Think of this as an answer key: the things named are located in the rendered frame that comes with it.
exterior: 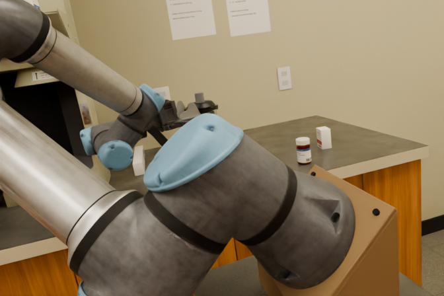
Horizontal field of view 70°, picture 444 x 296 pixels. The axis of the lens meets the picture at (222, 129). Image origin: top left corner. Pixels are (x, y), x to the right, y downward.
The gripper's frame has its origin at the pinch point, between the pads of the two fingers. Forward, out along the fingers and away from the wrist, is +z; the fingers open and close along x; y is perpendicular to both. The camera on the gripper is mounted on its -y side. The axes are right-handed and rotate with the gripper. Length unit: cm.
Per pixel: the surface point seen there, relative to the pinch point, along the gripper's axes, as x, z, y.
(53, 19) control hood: 12.1, -31.8, 35.9
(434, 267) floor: -3, 117, -123
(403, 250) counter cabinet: -30, 52, -63
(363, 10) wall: 27, 116, 21
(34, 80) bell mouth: 26, -42, 21
